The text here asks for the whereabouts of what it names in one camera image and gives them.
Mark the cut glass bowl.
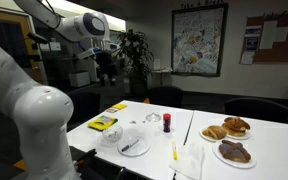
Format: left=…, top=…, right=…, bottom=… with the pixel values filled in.
left=100, top=124, right=124, bottom=148

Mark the dark crossed bread loaf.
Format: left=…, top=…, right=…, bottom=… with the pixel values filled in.
left=218, top=139, right=252, bottom=164

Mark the dark blue flyer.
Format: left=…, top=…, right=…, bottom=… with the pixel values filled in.
left=244, top=37, right=260, bottom=52

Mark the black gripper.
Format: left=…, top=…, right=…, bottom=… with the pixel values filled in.
left=96, top=51, right=117, bottom=87

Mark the small white pinned paper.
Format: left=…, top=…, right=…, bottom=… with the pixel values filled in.
left=275, top=26, right=288, bottom=43

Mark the large white pinned paper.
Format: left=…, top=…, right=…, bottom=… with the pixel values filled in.
left=259, top=20, right=279, bottom=51

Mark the clear glass cup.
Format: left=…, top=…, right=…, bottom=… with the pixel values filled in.
left=145, top=112, right=162, bottom=123

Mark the white paper napkin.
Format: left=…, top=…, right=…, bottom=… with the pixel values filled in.
left=168, top=143, right=207, bottom=180

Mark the black capped white marker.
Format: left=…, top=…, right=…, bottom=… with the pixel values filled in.
left=120, top=138, right=141, bottom=153

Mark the yellow capped marker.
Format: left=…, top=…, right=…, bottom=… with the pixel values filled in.
left=171, top=141, right=179, bottom=161

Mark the brown braided bread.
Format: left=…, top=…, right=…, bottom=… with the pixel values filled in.
left=221, top=116, right=252, bottom=138

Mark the red capped purple jar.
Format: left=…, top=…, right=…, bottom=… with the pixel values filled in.
left=162, top=113, right=172, bottom=134

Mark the green potted plant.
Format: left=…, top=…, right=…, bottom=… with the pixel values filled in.
left=116, top=29, right=156, bottom=98

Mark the large white plate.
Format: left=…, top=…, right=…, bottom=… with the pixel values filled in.
left=212, top=141, right=258, bottom=170

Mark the blue white flyer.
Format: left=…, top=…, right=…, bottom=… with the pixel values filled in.
left=244, top=25, right=263, bottom=38

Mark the white notice sheet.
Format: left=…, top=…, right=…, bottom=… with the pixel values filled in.
left=239, top=51, right=255, bottom=65

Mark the black office chair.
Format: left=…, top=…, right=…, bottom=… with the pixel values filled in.
left=147, top=85, right=185, bottom=109
left=223, top=97, right=288, bottom=125

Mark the black framed colouring poster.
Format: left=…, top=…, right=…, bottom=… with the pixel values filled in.
left=170, top=3, right=229, bottom=78

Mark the golden bread roll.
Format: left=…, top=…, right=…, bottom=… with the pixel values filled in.
left=202, top=125, right=228, bottom=141

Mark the clear glass plate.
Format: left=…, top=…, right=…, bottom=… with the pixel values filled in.
left=117, top=134, right=152, bottom=158

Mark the yellow sticky note pad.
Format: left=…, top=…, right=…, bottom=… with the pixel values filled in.
left=112, top=103, right=128, bottom=111

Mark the small side table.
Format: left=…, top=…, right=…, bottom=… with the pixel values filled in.
left=150, top=67, right=174, bottom=88

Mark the white storage box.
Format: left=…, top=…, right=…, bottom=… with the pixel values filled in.
left=68, top=70, right=91, bottom=89

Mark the small white plate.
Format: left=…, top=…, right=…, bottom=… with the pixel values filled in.
left=225, top=129, right=252, bottom=141
left=198, top=128, right=230, bottom=143

